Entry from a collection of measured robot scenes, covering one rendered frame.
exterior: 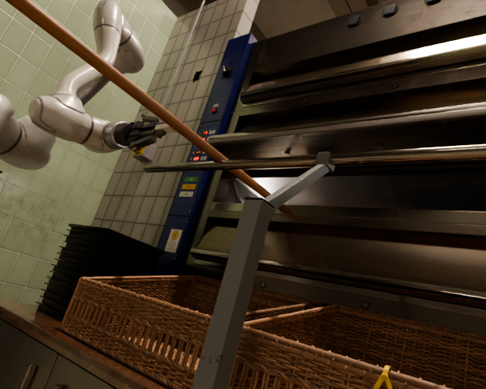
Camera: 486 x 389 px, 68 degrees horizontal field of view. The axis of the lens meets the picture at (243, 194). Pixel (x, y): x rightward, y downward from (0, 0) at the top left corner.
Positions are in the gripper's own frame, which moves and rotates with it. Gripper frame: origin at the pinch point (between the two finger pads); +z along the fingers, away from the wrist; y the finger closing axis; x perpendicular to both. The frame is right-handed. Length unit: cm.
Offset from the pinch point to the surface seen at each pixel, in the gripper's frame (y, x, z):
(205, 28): -117, -54, -78
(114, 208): 7, -55, -99
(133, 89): 0.6, 17.5, 7.1
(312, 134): -20, -39, 25
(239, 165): 4.2, -16.3, 17.0
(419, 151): 3, -15, 65
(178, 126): 0.8, 1.3, 7.0
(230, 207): 3, -54, -15
